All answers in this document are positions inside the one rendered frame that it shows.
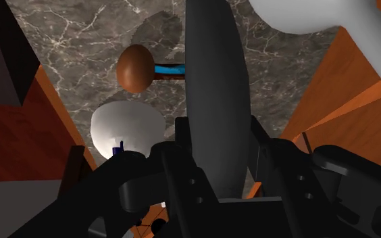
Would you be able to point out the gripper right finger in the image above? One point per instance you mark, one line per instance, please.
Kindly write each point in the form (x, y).
(325, 191)

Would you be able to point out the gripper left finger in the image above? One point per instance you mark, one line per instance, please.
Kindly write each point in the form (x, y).
(137, 184)

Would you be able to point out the dark grey long rounded thing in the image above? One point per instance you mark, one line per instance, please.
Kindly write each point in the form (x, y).
(216, 99)

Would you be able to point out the small dark blue thing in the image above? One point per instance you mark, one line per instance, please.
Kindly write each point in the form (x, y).
(117, 150)

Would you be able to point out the white round bowl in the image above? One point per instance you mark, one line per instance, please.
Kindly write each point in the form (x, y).
(128, 127)

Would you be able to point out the brown egg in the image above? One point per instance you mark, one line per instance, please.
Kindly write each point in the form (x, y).
(135, 68)

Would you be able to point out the blue and brown stick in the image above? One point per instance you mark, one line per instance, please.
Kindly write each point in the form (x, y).
(170, 70)

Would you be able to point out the marble top wooden table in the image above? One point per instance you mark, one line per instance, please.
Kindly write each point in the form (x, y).
(78, 49)

